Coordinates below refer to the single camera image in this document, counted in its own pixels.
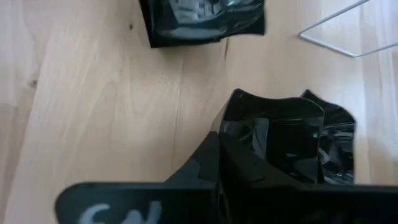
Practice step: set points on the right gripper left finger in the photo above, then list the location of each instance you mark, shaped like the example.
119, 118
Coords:
205, 168

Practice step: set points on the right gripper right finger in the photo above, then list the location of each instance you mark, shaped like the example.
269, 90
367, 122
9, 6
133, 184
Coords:
242, 174

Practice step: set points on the glossy black mini plate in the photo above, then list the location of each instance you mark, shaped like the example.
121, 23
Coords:
280, 130

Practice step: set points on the flat-rimmed square black plate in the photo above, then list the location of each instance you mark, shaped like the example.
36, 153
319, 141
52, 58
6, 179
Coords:
202, 28

